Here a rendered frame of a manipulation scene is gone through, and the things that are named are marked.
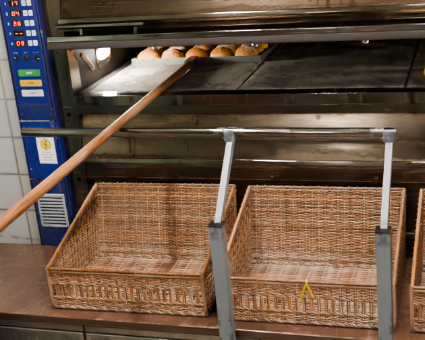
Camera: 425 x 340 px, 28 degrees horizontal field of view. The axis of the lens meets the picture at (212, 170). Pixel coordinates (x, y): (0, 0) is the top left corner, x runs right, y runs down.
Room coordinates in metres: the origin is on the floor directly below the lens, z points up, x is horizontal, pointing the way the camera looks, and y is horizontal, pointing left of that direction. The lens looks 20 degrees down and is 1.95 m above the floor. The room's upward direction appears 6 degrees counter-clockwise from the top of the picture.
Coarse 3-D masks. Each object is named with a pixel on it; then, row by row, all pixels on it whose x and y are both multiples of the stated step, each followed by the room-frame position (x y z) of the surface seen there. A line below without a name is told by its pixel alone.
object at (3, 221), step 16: (144, 96) 2.82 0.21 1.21; (128, 112) 2.65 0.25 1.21; (112, 128) 2.50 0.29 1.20; (96, 144) 2.37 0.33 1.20; (80, 160) 2.26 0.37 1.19; (48, 176) 2.12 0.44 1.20; (64, 176) 2.16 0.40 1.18; (32, 192) 2.00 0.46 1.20; (16, 208) 1.91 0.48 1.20; (0, 224) 1.83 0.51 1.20
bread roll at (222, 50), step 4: (216, 48) 3.38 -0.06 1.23; (220, 48) 3.37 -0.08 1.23; (224, 48) 3.36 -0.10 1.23; (228, 48) 3.37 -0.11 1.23; (212, 52) 3.37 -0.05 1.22; (216, 52) 3.36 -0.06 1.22; (220, 52) 3.36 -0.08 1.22; (224, 52) 3.35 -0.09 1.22; (228, 52) 3.35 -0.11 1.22; (232, 52) 3.37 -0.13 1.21; (212, 56) 3.36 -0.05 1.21; (216, 56) 3.35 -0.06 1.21
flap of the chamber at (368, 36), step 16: (352, 32) 2.57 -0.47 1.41; (368, 32) 2.55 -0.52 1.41; (384, 32) 2.54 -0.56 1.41; (400, 32) 2.52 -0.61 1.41; (416, 32) 2.50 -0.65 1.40; (48, 48) 2.90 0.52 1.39; (64, 48) 2.88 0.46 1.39; (80, 48) 2.86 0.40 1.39; (96, 48) 2.84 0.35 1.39; (112, 48) 2.82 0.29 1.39
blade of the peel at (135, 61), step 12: (132, 60) 3.45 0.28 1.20; (144, 60) 3.44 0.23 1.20; (156, 60) 3.42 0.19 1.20; (168, 60) 3.41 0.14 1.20; (180, 60) 3.39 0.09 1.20; (204, 60) 3.36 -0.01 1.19; (216, 60) 3.34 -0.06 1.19; (228, 60) 3.33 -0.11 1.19; (240, 60) 3.31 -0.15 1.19; (252, 60) 3.30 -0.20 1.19
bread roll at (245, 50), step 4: (240, 48) 3.34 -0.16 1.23; (244, 48) 3.33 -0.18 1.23; (248, 48) 3.33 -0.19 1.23; (252, 48) 3.33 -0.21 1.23; (236, 52) 3.35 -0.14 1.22; (240, 52) 3.33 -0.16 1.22; (244, 52) 3.32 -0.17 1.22; (248, 52) 3.32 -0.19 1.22; (252, 52) 3.32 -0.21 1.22; (256, 52) 3.33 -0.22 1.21
